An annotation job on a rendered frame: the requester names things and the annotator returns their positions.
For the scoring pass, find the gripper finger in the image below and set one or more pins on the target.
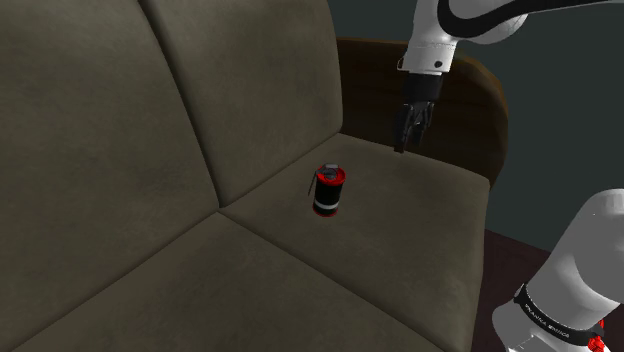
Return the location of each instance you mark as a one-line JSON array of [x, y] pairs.
[[423, 119], [400, 128]]

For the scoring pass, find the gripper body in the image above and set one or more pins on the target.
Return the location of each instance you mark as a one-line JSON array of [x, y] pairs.
[[422, 88]]

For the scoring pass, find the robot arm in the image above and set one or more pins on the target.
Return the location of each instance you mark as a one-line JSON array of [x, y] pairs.
[[570, 273]]

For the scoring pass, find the black and red canister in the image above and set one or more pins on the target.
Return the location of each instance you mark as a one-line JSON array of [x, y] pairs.
[[328, 191]]

